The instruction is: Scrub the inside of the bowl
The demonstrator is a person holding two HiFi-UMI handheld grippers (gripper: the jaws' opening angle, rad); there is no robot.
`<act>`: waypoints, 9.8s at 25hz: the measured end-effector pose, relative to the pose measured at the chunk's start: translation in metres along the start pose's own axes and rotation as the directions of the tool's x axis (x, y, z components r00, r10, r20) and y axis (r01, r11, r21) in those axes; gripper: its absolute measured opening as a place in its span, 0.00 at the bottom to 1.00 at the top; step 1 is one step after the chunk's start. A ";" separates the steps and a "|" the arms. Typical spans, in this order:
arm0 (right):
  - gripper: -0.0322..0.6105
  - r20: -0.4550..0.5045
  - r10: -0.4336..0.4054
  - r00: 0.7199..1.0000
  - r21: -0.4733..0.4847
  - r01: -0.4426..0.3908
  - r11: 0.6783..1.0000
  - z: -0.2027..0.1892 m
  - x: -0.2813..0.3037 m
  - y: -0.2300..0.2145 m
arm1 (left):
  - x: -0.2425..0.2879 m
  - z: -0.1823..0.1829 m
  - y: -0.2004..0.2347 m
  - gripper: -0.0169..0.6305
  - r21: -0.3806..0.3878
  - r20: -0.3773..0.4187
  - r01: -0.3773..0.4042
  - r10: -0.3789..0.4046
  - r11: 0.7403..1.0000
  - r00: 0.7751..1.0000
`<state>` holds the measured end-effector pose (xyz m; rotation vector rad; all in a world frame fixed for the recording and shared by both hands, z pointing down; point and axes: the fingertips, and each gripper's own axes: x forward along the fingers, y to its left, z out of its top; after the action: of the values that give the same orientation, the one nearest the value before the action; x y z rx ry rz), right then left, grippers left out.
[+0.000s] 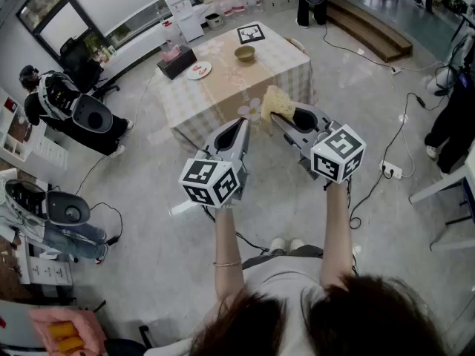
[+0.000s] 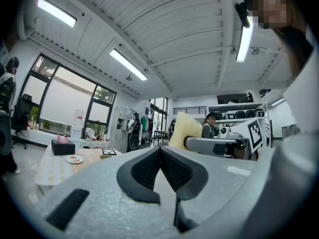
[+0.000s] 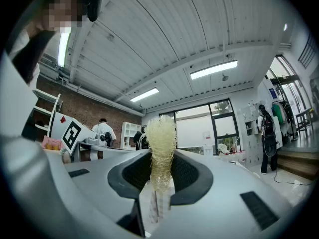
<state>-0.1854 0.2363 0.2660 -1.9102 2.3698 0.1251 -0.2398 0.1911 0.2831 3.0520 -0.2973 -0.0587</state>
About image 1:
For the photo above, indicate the white drawer shelf unit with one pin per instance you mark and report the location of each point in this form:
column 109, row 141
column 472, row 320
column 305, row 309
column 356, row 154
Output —
column 48, row 150

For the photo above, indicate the person's right forearm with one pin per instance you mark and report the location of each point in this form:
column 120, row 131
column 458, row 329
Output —
column 335, row 236

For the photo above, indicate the person's right shoe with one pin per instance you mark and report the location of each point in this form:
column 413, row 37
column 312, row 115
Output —
column 297, row 244

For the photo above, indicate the white round plate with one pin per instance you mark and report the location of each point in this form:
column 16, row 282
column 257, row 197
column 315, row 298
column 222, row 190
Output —
column 193, row 74

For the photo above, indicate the pink bin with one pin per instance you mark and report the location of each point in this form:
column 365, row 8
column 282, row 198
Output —
column 89, row 328

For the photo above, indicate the black office chair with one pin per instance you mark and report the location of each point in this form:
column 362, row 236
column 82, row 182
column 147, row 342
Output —
column 79, row 65

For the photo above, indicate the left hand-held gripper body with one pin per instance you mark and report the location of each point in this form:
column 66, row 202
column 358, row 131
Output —
column 208, row 180

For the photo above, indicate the small grey bin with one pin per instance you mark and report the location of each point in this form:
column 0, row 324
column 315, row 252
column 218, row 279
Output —
column 214, row 21

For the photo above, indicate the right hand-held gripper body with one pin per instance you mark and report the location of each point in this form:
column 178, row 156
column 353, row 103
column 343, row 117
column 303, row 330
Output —
column 337, row 154

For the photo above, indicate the white water dispenser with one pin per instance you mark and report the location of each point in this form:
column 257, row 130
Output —
column 185, row 13

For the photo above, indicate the person's grey trousers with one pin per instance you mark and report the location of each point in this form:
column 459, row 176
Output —
column 297, row 252

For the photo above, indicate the brown bowl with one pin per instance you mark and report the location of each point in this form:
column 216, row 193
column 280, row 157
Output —
column 245, row 54

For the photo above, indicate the yellow sponge cloth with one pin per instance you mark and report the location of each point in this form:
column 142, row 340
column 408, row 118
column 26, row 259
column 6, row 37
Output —
column 276, row 100

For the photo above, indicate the row of water jugs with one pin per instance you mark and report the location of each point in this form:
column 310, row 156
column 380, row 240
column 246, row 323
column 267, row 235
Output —
column 237, row 2

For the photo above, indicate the white table frame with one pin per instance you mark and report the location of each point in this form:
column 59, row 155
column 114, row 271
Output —
column 438, row 187

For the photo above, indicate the small white power strip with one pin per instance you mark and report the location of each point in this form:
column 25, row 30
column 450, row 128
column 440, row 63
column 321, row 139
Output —
column 395, row 69

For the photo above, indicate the white low cabinet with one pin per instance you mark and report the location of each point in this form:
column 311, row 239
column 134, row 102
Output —
column 48, row 271

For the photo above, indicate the person's left shoe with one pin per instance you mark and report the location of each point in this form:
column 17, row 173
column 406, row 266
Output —
column 277, row 244

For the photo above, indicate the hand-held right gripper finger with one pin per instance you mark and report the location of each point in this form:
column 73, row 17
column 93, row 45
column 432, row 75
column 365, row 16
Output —
column 291, row 134
column 321, row 119

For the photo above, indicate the person's left forearm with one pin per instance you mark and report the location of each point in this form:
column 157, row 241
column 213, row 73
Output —
column 227, row 243

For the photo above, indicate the black framed window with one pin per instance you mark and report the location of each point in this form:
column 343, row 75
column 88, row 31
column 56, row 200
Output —
column 48, row 2

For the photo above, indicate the black framed deer picture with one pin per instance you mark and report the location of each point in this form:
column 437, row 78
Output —
column 251, row 33

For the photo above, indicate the person's shoe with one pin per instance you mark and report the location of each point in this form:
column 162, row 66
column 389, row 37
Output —
column 297, row 244
column 277, row 244

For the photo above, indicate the single clear water jug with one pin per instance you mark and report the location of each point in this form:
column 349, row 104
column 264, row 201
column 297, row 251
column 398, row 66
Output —
column 170, row 32

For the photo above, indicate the checkered floral tablecloth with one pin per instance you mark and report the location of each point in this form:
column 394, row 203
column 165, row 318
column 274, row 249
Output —
column 222, row 98

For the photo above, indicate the pink tissue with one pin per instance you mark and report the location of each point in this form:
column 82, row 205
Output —
column 170, row 55

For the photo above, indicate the large white power strip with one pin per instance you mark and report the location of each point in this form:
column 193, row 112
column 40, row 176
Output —
column 391, row 170

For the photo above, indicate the orange roll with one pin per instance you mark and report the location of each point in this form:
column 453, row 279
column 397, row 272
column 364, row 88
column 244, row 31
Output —
column 61, row 330
column 70, row 344

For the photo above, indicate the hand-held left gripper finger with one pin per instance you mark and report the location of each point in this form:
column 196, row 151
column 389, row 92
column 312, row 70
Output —
column 243, row 139
column 219, row 137

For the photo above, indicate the person's white shirt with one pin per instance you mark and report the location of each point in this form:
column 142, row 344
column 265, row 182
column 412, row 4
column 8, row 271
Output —
column 282, row 276

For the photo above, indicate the wooden step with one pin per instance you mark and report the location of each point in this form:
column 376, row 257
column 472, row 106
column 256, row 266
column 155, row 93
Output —
column 371, row 32

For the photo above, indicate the black leather tissue box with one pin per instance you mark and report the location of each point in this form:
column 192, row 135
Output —
column 182, row 63

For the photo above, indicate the white window bench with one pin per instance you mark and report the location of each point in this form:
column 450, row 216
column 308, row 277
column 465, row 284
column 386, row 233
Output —
column 133, row 50

